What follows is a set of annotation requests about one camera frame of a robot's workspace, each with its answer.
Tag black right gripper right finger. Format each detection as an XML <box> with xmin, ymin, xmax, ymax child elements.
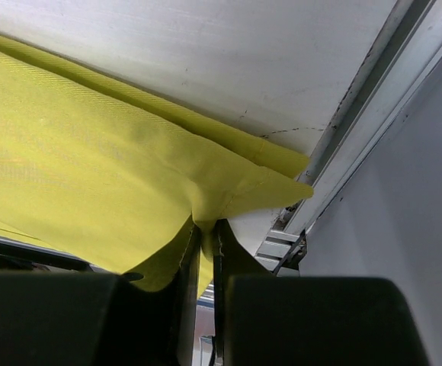
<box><xmin>213</xmin><ymin>220</ymin><xmax>429</xmax><ymax>365</ymax></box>

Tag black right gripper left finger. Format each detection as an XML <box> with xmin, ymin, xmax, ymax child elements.
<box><xmin>0</xmin><ymin>223</ymin><xmax>200</xmax><ymax>365</ymax></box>

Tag yellow-green trousers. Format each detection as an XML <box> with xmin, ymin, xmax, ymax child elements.
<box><xmin>0</xmin><ymin>36</ymin><xmax>313</xmax><ymax>289</ymax></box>

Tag aluminium rail frame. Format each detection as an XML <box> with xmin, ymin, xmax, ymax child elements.
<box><xmin>0</xmin><ymin>1</ymin><xmax>442</xmax><ymax>365</ymax></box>

